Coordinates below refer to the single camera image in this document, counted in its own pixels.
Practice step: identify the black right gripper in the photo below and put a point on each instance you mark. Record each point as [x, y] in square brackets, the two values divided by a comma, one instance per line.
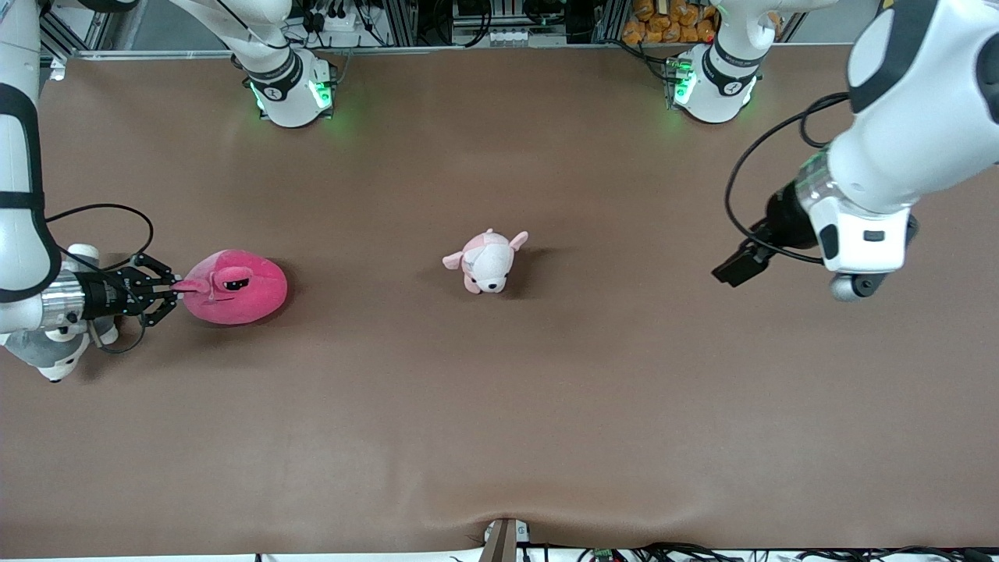
[108, 297]

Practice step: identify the white power strip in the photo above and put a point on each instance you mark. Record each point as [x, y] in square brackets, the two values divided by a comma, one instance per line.
[335, 19]

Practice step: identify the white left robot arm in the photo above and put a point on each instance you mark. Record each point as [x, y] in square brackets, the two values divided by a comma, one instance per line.
[897, 117]

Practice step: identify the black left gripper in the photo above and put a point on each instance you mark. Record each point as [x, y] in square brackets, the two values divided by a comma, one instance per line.
[785, 214]

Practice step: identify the pale pink white plush dog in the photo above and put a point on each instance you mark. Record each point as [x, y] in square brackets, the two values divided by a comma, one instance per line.
[488, 265]

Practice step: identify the grey white husky plush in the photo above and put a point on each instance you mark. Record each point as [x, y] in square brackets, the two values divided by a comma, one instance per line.
[47, 359]

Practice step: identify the aluminium bracket post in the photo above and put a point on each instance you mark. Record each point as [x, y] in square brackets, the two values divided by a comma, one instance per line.
[503, 542]

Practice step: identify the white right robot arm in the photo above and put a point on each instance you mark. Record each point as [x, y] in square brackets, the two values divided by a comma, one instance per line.
[19, 195]

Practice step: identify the round hot pink plush toy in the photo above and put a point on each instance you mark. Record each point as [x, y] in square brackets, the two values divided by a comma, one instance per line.
[234, 293]

